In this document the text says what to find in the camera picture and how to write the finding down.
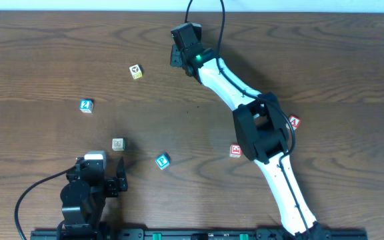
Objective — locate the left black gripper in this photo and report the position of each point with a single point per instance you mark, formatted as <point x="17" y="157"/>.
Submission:
<point x="112" y="186"/>

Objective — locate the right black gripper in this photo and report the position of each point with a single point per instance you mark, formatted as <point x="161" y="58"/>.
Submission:
<point x="174" y="55"/>

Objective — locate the blue number 2 block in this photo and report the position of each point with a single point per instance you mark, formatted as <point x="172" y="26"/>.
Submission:
<point x="86" y="106"/>

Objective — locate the red letter A block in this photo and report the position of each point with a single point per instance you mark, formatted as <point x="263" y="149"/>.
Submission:
<point x="294" y="121"/>

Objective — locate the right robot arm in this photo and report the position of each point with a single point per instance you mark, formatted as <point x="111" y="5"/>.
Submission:
<point x="263" y="131"/>

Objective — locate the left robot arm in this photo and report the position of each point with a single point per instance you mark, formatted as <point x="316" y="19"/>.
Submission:
<point x="84" y="198"/>

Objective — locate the butterfly wooden block green side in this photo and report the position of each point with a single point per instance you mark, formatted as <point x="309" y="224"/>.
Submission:
<point x="118" y="144"/>

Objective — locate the blue letter P block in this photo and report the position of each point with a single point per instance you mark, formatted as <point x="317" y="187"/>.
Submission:
<point x="163" y="161"/>

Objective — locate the yellow symbol wooden block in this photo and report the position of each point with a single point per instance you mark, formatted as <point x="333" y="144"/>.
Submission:
<point x="136" y="71"/>

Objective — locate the red picture wooden block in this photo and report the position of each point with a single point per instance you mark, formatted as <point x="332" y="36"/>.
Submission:
<point x="235" y="151"/>

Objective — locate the black mounting rail base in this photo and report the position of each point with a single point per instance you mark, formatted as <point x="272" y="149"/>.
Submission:
<point x="258" y="234"/>

